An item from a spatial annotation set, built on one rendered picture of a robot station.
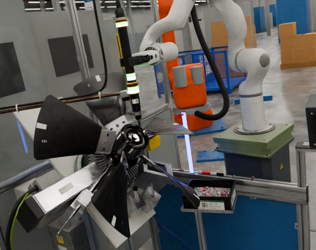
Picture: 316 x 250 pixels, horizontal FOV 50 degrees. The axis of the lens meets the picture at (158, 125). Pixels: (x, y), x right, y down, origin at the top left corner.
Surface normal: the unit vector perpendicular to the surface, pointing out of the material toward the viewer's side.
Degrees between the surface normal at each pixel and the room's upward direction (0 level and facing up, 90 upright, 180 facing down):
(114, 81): 43
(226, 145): 90
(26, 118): 50
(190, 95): 90
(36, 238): 90
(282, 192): 90
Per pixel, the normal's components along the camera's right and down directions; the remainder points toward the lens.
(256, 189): -0.56, 0.30
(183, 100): 0.00, 0.27
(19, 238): 0.82, 0.03
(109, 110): -0.16, -0.35
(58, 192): 0.52, -0.59
